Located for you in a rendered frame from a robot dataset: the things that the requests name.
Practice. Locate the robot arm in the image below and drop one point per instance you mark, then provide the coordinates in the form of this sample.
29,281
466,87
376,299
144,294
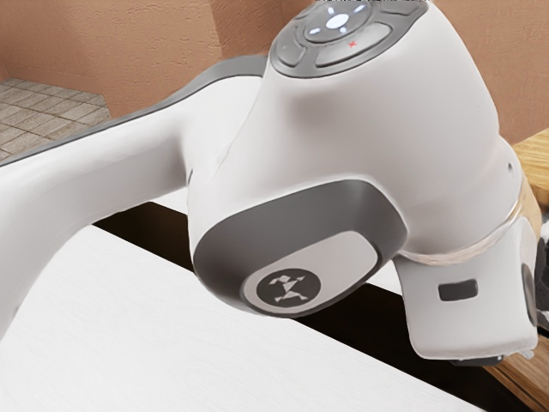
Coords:
343,141

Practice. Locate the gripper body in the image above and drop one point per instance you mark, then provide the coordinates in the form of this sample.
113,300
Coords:
543,283

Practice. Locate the light wooden drawer cabinet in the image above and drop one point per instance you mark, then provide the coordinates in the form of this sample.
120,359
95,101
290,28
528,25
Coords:
536,154

